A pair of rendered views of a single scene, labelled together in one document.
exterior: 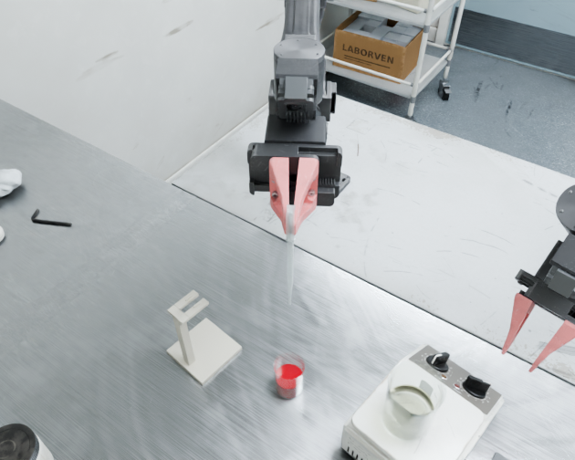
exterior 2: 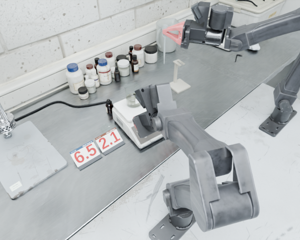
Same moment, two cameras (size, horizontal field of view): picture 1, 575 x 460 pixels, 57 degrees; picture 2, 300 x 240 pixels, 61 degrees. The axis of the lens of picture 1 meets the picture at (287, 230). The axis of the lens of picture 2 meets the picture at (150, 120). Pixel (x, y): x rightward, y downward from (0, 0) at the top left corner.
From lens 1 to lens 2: 1.01 m
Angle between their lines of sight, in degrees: 67
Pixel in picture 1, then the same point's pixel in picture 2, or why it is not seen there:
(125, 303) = (199, 72)
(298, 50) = (219, 7)
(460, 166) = (299, 193)
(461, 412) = (131, 115)
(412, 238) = not seen: hidden behind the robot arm
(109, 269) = (214, 69)
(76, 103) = not seen: outside the picture
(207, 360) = (174, 85)
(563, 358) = (154, 181)
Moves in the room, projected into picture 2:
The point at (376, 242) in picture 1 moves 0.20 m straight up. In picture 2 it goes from (228, 136) to (240, 95)
